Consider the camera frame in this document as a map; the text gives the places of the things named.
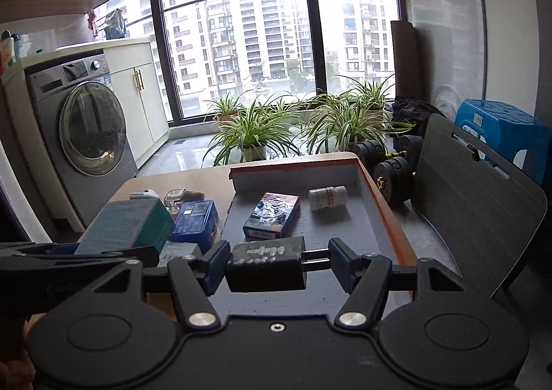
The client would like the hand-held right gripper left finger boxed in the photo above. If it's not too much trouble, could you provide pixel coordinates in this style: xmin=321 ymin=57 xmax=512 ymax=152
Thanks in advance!
xmin=87 ymin=239 xmax=232 ymax=329

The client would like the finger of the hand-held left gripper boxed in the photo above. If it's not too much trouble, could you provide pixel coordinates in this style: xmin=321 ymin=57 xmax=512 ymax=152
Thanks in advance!
xmin=0 ymin=242 xmax=161 ymax=270

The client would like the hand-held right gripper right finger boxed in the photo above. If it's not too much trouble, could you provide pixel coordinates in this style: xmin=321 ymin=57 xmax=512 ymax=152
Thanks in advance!
xmin=329 ymin=237 xmax=467 ymax=329

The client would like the teal green box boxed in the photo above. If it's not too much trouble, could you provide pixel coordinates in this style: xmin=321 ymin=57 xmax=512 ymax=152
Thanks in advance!
xmin=74 ymin=198 xmax=175 ymax=267

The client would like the orange-edged cardboard tray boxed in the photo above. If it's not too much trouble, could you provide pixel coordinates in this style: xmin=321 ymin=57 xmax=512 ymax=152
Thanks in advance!
xmin=213 ymin=156 xmax=419 ymax=319

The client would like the black rectangular block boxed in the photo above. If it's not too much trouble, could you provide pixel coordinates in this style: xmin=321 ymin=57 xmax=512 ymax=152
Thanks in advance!
xmin=225 ymin=236 xmax=308 ymax=293

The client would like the blue plastic tin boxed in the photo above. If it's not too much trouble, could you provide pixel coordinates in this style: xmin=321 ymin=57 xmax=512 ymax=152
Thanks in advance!
xmin=169 ymin=199 xmax=219 ymax=244

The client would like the white flat box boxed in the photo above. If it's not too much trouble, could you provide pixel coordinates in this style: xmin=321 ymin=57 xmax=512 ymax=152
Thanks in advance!
xmin=157 ymin=242 xmax=203 ymax=269

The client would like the white pill bottle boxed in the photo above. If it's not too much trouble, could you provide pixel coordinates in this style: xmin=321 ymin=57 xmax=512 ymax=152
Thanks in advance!
xmin=308 ymin=185 xmax=348 ymax=212

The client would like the blue and pink card box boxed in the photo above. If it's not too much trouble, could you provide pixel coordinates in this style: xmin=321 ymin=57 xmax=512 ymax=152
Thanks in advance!
xmin=243 ymin=192 xmax=301 ymax=241

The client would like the small glass bottle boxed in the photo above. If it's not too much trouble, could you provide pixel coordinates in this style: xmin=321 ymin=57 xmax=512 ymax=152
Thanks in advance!
xmin=164 ymin=188 xmax=204 ymax=214

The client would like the black dumbbell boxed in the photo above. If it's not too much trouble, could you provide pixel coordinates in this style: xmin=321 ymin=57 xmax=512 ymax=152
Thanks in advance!
xmin=373 ymin=156 xmax=415 ymax=206
xmin=353 ymin=135 xmax=425 ymax=167

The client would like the potted spider plant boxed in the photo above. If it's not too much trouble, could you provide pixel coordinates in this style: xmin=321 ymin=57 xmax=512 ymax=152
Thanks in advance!
xmin=335 ymin=74 xmax=396 ymax=119
xmin=202 ymin=102 xmax=303 ymax=167
xmin=258 ymin=94 xmax=312 ymax=123
xmin=301 ymin=100 xmax=415 ymax=155
xmin=205 ymin=93 xmax=243 ymax=132

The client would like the grey washing machine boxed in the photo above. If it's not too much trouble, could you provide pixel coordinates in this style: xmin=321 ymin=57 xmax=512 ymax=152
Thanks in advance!
xmin=23 ymin=54 xmax=139 ymax=212

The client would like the dark grey chair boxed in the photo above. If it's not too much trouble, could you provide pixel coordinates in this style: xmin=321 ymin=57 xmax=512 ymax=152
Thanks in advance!
xmin=410 ymin=113 xmax=548 ymax=300

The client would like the pile of dark clothes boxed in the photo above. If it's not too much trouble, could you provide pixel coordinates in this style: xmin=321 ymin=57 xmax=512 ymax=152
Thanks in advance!
xmin=392 ymin=96 xmax=447 ymax=125

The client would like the white fan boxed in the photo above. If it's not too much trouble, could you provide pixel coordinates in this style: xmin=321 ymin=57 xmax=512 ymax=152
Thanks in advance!
xmin=431 ymin=85 xmax=463 ymax=121

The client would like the blue plastic stool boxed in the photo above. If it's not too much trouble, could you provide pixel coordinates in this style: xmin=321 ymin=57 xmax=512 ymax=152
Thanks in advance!
xmin=455 ymin=99 xmax=548 ymax=186

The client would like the rolled brown mat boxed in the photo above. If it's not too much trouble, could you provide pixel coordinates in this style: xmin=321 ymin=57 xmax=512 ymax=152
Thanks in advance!
xmin=390 ymin=20 xmax=418 ymax=108

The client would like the white detergent bottle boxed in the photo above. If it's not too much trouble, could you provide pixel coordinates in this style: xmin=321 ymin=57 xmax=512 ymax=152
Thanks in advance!
xmin=0 ymin=30 xmax=18 ymax=67

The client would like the drying rack with cloths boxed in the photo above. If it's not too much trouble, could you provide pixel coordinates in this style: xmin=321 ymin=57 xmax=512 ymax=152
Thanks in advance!
xmin=85 ymin=8 xmax=129 ymax=42

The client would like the black window frame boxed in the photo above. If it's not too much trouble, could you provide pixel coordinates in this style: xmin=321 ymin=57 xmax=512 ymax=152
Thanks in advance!
xmin=146 ymin=0 xmax=404 ymax=128

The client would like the grey wall pipe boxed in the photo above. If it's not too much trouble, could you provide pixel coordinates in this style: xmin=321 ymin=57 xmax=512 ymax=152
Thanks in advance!
xmin=472 ymin=0 xmax=490 ymax=91

